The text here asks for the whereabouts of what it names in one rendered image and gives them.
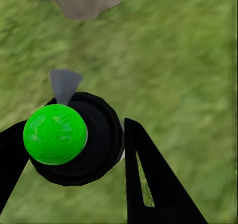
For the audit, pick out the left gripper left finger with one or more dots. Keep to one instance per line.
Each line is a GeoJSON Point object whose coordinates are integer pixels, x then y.
{"type": "Point", "coordinates": [13, 158]}

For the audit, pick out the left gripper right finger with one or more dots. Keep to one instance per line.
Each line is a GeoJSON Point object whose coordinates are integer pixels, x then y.
{"type": "Point", "coordinates": [173, 205]}

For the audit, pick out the pesticide atomizer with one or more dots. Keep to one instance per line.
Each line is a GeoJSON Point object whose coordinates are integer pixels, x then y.
{"type": "Point", "coordinates": [77, 137]}

